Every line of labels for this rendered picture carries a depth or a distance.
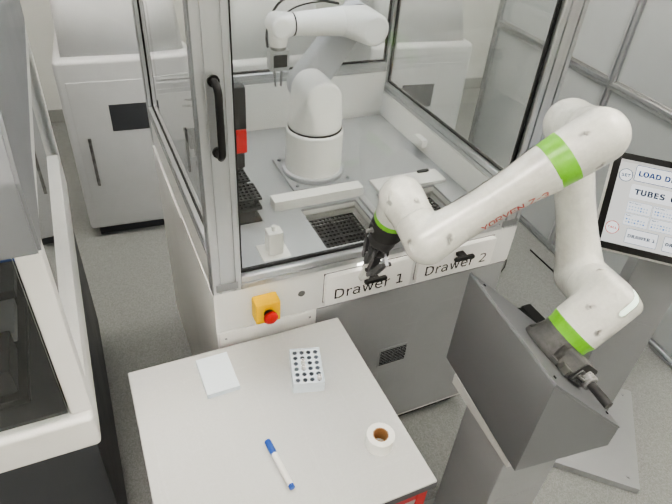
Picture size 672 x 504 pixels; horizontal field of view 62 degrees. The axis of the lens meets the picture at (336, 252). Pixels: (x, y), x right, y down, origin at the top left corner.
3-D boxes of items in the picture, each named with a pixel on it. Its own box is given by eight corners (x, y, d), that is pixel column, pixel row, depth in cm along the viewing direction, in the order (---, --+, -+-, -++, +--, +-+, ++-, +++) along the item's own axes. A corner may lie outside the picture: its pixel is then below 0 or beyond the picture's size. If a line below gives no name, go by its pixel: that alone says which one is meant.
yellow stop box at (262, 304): (281, 320, 159) (281, 302, 155) (257, 327, 157) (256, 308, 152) (275, 309, 163) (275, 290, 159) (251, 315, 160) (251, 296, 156)
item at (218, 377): (240, 389, 149) (240, 385, 148) (207, 399, 146) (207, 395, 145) (226, 355, 158) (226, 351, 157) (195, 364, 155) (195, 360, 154)
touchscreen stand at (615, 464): (636, 493, 216) (784, 298, 154) (518, 454, 226) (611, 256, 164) (628, 395, 254) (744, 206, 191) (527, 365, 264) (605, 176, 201)
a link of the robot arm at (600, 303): (568, 332, 149) (627, 285, 144) (593, 365, 135) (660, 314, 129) (536, 302, 146) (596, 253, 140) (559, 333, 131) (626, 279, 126)
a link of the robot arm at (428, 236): (535, 158, 130) (531, 136, 121) (564, 196, 125) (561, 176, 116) (402, 240, 138) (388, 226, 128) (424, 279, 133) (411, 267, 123)
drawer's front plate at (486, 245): (489, 263, 190) (497, 237, 183) (415, 282, 180) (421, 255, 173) (486, 260, 191) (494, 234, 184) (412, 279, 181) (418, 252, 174)
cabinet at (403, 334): (462, 402, 245) (510, 259, 196) (231, 485, 208) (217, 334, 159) (365, 269, 312) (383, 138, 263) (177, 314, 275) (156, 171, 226)
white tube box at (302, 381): (324, 391, 151) (325, 381, 149) (293, 393, 150) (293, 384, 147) (318, 355, 160) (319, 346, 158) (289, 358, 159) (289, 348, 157)
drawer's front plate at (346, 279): (408, 284, 179) (414, 257, 172) (324, 306, 168) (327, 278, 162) (406, 281, 180) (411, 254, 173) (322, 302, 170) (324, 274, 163)
